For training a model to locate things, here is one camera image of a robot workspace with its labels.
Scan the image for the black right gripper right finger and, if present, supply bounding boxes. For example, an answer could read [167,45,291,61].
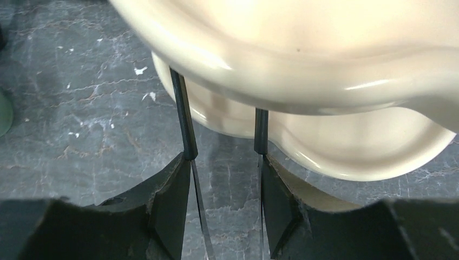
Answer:
[262,155,458,259]

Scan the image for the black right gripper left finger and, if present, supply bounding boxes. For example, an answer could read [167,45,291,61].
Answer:
[1,153,191,259]

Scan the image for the black serving tongs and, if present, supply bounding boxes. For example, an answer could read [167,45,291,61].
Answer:
[169,68,269,259]

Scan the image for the cream three-tier serving stand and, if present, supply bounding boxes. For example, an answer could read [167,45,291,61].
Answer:
[112,1,458,181]

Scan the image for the green teacup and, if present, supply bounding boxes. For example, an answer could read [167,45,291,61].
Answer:
[1,89,14,136]

